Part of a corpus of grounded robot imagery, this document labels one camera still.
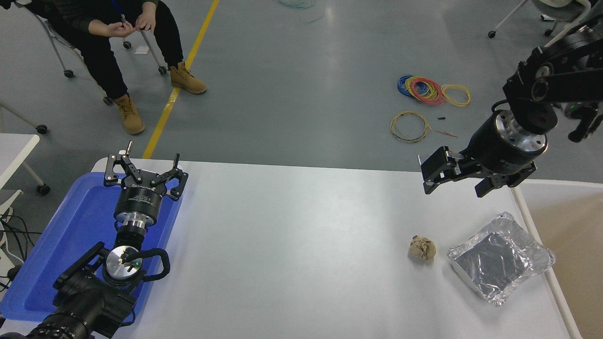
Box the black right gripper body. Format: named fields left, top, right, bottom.
left=459, top=110, right=538, bottom=179

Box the grey wheeled chair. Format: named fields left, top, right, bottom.
left=14, top=0, right=169, bottom=105

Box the yellow and black cable coil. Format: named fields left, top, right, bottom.
left=390, top=111, right=432, bottom=143

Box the seated person's right hand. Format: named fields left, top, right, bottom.
left=106, top=22, right=140, bottom=39

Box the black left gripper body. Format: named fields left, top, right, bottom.
left=114, top=175, right=168, bottom=223

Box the white-legged wheeled chair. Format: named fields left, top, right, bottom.
left=488, top=0, right=603, bottom=48

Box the blue plastic tray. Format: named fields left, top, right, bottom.
left=0, top=172, right=184, bottom=322

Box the large pale bin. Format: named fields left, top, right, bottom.
left=511, top=179, right=603, bottom=339

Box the grey caster leg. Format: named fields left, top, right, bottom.
left=0, top=101, right=49, bottom=135

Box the black floor cable bundle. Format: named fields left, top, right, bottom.
left=0, top=207, right=44, bottom=290

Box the white side table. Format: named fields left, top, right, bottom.
left=0, top=133, right=51, bottom=196

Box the teal cable coil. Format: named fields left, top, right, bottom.
left=277, top=0, right=326, bottom=23

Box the seated person's left hand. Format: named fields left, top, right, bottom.
left=135, top=13, right=157, bottom=33

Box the seated person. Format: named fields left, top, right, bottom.
left=16, top=0, right=208, bottom=136

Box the blue cable coil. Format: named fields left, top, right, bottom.
left=397, top=74, right=427, bottom=98

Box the crumpled tan paper ball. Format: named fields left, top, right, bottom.
left=408, top=235, right=437, bottom=261

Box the silver foil tray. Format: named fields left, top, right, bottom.
left=447, top=212, right=556, bottom=306

